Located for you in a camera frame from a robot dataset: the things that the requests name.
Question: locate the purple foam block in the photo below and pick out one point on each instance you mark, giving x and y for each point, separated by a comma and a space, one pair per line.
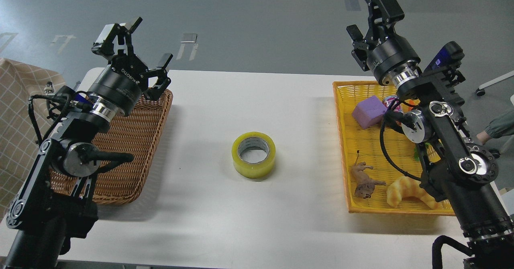
369, 112

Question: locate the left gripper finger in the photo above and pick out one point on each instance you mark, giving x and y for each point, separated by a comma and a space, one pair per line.
162, 82
104, 45

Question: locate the small pink can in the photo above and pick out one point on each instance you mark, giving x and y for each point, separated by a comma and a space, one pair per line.
391, 102

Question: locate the yellow tape roll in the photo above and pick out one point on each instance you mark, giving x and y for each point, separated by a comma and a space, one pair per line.
257, 140

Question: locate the brown wicker basket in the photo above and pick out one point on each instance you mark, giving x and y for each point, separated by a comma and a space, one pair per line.
138, 134

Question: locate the person in dark clothes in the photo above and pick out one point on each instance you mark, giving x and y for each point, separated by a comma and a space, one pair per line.
503, 125

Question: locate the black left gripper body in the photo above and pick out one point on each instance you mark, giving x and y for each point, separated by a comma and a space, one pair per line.
121, 82

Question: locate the brown toy dinosaur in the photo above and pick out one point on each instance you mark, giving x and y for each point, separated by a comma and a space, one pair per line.
365, 184

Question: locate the yellow plastic basket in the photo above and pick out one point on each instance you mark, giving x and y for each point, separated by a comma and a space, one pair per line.
363, 144

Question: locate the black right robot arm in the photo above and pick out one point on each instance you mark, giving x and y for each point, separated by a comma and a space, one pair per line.
455, 166

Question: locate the beige checkered cloth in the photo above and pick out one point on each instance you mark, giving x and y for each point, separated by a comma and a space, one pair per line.
18, 148

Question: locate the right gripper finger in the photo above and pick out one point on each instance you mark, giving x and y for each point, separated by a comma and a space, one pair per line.
383, 15
360, 45

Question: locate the toy croissant bread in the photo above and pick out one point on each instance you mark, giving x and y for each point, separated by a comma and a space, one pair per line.
405, 187

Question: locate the orange toy carrot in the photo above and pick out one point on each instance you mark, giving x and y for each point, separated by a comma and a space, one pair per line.
417, 152

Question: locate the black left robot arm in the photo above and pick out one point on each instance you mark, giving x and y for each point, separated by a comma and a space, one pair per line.
56, 202

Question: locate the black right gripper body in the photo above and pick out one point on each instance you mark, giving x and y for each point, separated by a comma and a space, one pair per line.
389, 55

